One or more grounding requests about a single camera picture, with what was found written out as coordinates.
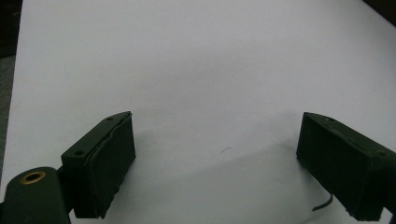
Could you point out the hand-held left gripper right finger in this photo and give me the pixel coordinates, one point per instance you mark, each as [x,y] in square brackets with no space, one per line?
[342,161]

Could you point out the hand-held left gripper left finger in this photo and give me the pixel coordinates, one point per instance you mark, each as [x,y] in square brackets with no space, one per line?
[102,165]

